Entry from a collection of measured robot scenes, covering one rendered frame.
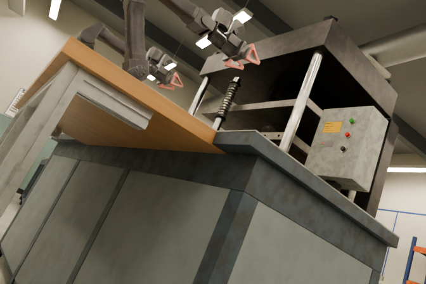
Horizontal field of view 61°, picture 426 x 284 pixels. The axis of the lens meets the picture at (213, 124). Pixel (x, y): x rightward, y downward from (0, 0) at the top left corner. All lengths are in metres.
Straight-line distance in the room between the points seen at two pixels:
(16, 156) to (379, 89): 2.28
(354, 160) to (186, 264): 1.16
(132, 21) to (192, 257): 0.70
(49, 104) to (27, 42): 8.22
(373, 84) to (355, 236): 1.58
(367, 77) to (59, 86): 2.06
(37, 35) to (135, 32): 7.94
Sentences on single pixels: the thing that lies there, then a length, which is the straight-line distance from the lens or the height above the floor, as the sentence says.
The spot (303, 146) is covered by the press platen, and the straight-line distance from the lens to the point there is 2.15.
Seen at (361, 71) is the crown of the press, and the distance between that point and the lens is 2.48.
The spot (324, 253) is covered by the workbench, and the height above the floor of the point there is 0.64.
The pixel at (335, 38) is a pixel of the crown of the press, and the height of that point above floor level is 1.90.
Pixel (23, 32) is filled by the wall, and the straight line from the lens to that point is 9.06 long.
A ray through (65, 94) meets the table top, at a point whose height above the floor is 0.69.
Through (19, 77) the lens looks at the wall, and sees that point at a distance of 8.79.
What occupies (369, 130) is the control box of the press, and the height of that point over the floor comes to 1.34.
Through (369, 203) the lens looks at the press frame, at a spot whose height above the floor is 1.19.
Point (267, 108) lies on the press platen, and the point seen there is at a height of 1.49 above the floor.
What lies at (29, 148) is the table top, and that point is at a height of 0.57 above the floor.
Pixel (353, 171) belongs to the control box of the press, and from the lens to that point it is 1.81.
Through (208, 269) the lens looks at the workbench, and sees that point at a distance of 0.81.
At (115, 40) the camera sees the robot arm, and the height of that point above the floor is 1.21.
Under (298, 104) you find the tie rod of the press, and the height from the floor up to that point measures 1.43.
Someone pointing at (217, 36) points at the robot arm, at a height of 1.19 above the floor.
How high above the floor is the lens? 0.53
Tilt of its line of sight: 18 degrees up
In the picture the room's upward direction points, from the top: 24 degrees clockwise
